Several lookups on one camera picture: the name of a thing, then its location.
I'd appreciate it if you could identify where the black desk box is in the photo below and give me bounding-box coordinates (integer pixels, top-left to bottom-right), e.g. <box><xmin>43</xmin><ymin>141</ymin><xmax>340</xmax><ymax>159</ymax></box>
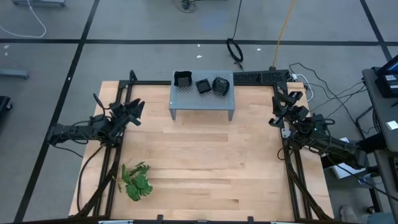
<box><xmin>374</xmin><ymin>74</ymin><xmax>398</xmax><ymax>99</ymax></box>

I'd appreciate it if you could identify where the grey cart base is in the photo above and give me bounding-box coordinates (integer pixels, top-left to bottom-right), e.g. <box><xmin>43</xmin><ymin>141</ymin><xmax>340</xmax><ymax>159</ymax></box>
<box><xmin>11</xmin><ymin>0</ymin><xmax>67</xmax><ymax>7</ymax></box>

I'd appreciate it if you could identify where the black aluminium table frame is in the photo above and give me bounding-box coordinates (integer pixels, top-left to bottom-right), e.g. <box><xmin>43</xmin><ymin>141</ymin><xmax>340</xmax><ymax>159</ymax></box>
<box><xmin>70</xmin><ymin>70</ymin><xmax>335</xmax><ymax>224</ymax></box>

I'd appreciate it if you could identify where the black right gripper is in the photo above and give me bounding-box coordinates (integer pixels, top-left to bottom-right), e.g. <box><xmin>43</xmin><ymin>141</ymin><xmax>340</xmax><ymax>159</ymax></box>
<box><xmin>269</xmin><ymin>91</ymin><xmax>310</xmax><ymax>127</ymax></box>

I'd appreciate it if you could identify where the green artificial plant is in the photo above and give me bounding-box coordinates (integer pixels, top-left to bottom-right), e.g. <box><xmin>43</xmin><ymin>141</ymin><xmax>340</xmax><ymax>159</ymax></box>
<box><xmin>117</xmin><ymin>161</ymin><xmax>154</xmax><ymax>202</ymax></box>

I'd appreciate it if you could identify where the grey floor foot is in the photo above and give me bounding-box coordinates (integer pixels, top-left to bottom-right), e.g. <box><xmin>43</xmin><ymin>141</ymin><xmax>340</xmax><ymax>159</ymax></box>
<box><xmin>0</xmin><ymin>68</ymin><xmax>30</xmax><ymax>80</ymax></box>

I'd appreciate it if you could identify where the black cable bundle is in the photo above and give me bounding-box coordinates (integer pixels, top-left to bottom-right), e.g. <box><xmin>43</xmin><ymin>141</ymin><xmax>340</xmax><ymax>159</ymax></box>
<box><xmin>178</xmin><ymin>0</ymin><xmax>197</xmax><ymax>13</ymax></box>

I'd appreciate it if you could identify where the grey desk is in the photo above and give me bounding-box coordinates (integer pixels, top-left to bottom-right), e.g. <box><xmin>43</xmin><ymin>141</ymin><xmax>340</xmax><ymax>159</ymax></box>
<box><xmin>362</xmin><ymin>67</ymin><xmax>398</xmax><ymax>153</ymax></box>
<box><xmin>373</xmin><ymin>149</ymin><xmax>398</xmax><ymax>224</ymax></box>

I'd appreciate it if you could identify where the black desk crossbar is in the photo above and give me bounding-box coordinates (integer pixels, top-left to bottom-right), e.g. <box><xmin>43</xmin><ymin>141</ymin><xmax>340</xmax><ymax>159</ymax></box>
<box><xmin>357</xmin><ymin>133</ymin><xmax>388</xmax><ymax>152</ymax></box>

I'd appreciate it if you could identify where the black perforated metal panel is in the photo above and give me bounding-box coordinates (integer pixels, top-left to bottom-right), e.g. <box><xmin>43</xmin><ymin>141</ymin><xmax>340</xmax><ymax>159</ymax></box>
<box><xmin>233</xmin><ymin>70</ymin><xmax>290</xmax><ymax>84</ymax></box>

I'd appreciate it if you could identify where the laptop with blue screen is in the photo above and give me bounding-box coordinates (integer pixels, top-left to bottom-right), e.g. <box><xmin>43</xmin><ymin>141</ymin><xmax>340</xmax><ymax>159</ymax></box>
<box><xmin>376</xmin><ymin>55</ymin><xmax>398</xmax><ymax>75</ymax></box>

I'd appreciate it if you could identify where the white floor cable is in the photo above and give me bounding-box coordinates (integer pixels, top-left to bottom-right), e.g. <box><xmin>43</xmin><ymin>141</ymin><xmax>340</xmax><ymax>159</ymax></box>
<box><xmin>0</xmin><ymin>0</ymin><xmax>47</xmax><ymax>39</ymax></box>

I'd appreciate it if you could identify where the yellow hanging cable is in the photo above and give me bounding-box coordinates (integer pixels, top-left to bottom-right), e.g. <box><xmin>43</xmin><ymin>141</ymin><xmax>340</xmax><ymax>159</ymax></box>
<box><xmin>272</xmin><ymin>0</ymin><xmax>296</xmax><ymax>70</ymax></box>

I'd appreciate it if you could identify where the black floor object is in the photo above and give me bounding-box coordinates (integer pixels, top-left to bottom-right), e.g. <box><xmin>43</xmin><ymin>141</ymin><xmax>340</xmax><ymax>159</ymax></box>
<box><xmin>0</xmin><ymin>95</ymin><xmax>13</xmax><ymax>113</ymax></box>

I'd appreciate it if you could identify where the black base cable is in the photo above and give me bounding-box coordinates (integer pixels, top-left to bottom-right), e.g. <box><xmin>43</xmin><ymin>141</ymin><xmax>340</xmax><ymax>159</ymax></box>
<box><xmin>76</xmin><ymin>143</ymin><xmax>105</xmax><ymax>214</ymax></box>

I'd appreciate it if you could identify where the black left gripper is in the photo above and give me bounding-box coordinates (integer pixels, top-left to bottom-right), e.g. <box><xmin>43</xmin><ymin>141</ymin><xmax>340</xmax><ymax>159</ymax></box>
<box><xmin>109</xmin><ymin>99</ymin><xmax>146</xmax><ymax>131</ymax></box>

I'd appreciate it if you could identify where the person's foot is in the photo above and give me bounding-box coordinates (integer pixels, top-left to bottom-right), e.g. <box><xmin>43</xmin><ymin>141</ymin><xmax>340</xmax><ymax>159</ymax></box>
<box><xmin>338</xmin><ymin>205</ymin><xmax>356</xmax><ymax>223</ymax></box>

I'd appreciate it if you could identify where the black deep square bowl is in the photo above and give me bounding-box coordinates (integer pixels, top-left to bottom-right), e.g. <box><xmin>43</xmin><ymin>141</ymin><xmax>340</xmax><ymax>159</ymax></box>
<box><xmin>173</xmin><ymin>70</ymin><xmax>193</xmax><ymax>88</ymax></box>

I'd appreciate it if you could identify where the black mini square plate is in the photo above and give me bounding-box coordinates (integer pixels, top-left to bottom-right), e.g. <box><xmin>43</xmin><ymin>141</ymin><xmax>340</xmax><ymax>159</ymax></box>
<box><xmin>195</xmin><ymin>78</ymin><xmax>213</xmax><ymax>95</ymax></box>

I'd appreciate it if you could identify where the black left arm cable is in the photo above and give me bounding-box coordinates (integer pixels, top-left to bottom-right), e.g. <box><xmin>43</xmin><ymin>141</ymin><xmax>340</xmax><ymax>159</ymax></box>
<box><xmin>92</xmin><ymin>92</ymin><xmax>108</xmax><ymax>121</ymax></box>

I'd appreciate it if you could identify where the black coiled floor cable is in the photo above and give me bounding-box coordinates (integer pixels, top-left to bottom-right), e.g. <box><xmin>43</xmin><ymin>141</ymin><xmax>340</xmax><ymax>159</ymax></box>
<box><xmin>226</xmin><ymin>0</ymin><xmax>245</xmax><ymax>71</ymax></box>

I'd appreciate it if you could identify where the grey perforated metal riser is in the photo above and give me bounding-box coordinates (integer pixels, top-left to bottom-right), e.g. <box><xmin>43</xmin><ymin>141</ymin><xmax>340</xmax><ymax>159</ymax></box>
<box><xmin>169</xmin><ymin>69</ymin><xmax>236</xmax><ymax>121</ymax></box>

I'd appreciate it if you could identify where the black round bowl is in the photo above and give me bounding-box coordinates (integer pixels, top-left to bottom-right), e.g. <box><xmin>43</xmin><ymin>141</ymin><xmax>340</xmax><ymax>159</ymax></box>
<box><xmin>211</xmin><ymin>76</ymin><xmax>231</xmax><ymax>97</ymax></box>

